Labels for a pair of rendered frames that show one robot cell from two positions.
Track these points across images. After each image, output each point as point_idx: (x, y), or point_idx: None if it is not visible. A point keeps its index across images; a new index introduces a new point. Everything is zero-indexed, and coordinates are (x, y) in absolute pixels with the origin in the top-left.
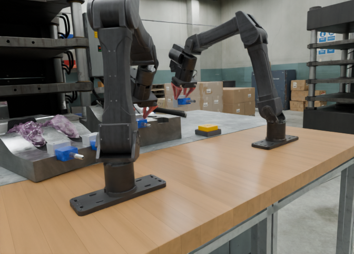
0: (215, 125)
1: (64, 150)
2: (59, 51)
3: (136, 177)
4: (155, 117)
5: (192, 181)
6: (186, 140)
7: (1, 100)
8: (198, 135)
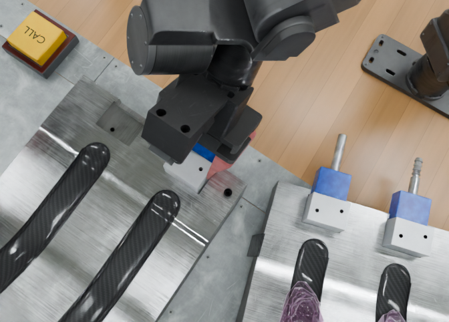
0: (36, 16)
1: (428, 199)
2: None
3: (365, 91)
4: (111, 141)
5: (350, 10)
6: (120, 82)
7: None
8: (65, 67)
